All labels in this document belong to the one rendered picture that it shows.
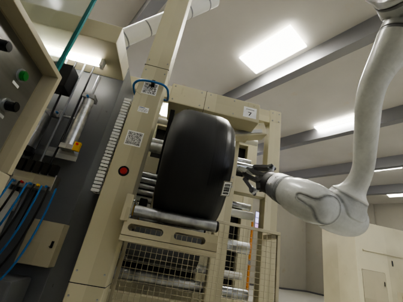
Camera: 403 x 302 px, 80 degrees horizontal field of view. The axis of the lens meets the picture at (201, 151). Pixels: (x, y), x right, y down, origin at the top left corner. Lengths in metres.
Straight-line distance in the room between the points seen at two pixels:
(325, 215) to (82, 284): 0.84
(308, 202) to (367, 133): 0.25
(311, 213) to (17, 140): 0.85
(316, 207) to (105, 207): 0.78
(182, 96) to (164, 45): 0.32
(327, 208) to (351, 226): 0.16
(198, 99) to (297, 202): 1.09
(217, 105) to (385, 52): 1.05
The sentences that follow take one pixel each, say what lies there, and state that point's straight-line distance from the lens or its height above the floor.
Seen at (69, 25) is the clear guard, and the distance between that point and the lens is 1.08.
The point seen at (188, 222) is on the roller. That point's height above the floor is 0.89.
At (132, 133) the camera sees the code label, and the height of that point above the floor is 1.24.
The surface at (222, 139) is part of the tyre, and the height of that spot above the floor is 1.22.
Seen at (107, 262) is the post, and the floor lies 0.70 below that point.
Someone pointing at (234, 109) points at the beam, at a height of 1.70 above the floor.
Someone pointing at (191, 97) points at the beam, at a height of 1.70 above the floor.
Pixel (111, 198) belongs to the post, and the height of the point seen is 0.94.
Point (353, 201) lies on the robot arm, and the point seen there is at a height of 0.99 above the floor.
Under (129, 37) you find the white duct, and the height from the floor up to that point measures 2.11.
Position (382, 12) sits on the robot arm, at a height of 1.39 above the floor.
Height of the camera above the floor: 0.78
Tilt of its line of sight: 24 degrees up
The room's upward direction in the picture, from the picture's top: 11 degrees clockwise
